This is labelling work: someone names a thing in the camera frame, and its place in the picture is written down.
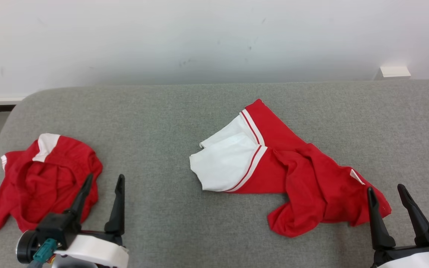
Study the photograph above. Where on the grey fabric sofa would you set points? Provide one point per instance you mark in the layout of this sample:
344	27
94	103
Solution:
199	230

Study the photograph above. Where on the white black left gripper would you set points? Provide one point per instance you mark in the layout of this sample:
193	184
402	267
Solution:
99	249

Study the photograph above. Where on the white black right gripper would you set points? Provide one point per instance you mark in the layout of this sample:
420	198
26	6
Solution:
408	260

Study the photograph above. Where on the white wall box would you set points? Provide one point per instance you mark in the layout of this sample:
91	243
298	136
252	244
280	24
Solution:
395	71

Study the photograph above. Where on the red shorts with white waistband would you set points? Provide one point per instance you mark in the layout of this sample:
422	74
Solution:
50	178

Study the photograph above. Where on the red shirt with white sleeves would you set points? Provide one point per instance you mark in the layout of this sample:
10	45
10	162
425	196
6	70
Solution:
311	178

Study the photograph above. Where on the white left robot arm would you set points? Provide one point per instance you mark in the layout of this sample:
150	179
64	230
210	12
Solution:
73	263

